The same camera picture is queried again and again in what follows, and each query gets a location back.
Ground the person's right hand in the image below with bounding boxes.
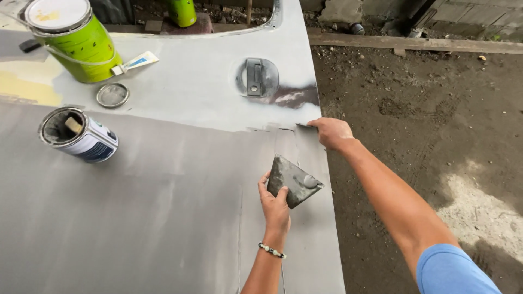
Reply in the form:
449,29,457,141
307,117,355,152

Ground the person's left hand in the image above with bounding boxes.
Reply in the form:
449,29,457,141
257,170,292,242

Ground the square metal putty plate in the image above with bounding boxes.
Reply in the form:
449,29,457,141
267,154,325,210

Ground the long wooden plank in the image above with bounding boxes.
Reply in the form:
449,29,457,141
307,28,523,55

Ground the reddish brick block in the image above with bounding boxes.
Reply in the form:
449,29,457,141
160,12,214,36

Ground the grey primed car door panel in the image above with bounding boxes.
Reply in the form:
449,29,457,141
0,0,346,294

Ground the white hardener tube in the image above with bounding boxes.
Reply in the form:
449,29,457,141
110,51,160,76

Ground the blue shirt sleeve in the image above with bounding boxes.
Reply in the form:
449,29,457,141
415,244,503,294

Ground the round metal can lid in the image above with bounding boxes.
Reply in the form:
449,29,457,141
96,82,130,109

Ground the small white blue can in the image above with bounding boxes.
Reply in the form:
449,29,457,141
38,106,120,164

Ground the wooden stirring stick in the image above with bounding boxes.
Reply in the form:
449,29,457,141
64,117,83,134

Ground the large green paint can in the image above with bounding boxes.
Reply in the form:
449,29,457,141
24,0,123,84

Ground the small black scraper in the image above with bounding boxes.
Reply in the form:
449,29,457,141
18,39,42,53

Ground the black recessed door handle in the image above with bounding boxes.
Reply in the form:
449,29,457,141
236,57,281,98

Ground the beaded bracelet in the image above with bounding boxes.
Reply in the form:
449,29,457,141
257,242,287,260

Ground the grey concrete block wall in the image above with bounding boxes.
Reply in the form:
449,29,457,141
319,0,523,42

